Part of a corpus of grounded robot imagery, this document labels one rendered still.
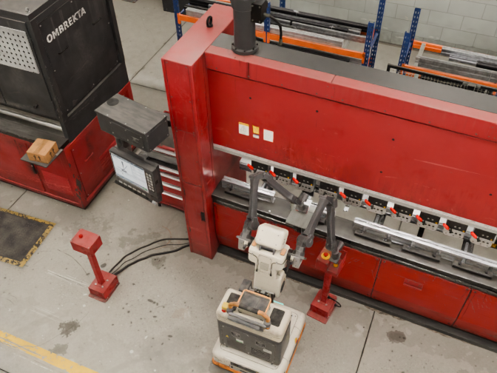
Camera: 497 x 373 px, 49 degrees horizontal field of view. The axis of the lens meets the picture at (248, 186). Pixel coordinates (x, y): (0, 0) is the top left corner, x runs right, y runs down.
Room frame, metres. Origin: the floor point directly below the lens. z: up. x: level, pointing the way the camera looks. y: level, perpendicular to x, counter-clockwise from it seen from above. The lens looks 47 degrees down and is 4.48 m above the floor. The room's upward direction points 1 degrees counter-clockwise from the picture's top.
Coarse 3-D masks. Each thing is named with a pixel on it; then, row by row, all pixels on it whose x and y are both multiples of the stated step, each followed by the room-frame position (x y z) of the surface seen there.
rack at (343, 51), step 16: (176, 0) 5.52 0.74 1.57; (224, 0) 5.83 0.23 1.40; (384, 0) 5.11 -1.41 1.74; (176, 16) 5.53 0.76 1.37; (192, 16) 5.51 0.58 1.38; (256, 32) 5.15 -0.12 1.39; (320, 48) 4.86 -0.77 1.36; (336, 48) 4.80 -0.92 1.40; (368, 48) 4.67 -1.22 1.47; (368, 64) 5.11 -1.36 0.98
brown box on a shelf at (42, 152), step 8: (32, 144) 3.77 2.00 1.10; (40, 144) 3.76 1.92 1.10; (48, 144) 3.76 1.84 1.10; (56, 144) 3.80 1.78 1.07; (32, 152) 3.66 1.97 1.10; (40, 152) 3.65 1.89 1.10; (48, 152) 3.67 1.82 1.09; (56, 152) 3.76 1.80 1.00; (24, 160) 3.67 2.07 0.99; (32, 160) 3.66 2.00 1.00; (40, 160) 3.63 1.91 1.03; (48, 160) 3.63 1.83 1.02
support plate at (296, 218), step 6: (294, 204) 3.05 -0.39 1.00; (294, 210) 2.98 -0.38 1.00; (312, 210) 2.98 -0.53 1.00; (288, 216) 2.92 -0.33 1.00; (294, 216) 2.92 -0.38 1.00; (300, 216) 2.92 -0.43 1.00; (306, 216) 2.92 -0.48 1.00; (288, 222) 2.86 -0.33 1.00; (294, 222) 2.86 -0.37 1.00; (300, 222) 2.85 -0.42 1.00; (306, 222) 2.85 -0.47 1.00
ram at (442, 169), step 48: (240, 96) 3.29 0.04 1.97; (288, 96) 3.12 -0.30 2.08; (240, 144) 3.29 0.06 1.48; (288, 144) 3.12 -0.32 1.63; (336, 144) 2.96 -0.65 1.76; (384, 144) 2.82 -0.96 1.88; (432, 144) 2.69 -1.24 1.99; (480, 144) 2.57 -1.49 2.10; (384, 192) 2.78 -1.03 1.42; (432, 192) 2.64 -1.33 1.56; (480, 192) 2.52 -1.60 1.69
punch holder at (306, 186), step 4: (300, 176) 3.07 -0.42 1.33; (304, 176) 3.05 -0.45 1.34; (300, 180) 3.06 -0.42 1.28; (304, 180) 3.05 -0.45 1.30; (308, 180) 3.04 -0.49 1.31; (312, 180) 3.02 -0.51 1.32; (316, 180) 3.08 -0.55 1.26; (296, 184) 3.08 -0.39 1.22; (304, 184) 3.05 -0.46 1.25; (308, 184) 3.03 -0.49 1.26; (312, 184) 3.02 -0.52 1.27; (300, 188) 3.06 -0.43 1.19; (304, 188) 3.05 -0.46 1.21; (308, 188) 3.03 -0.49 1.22; (312, 188) 3.02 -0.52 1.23
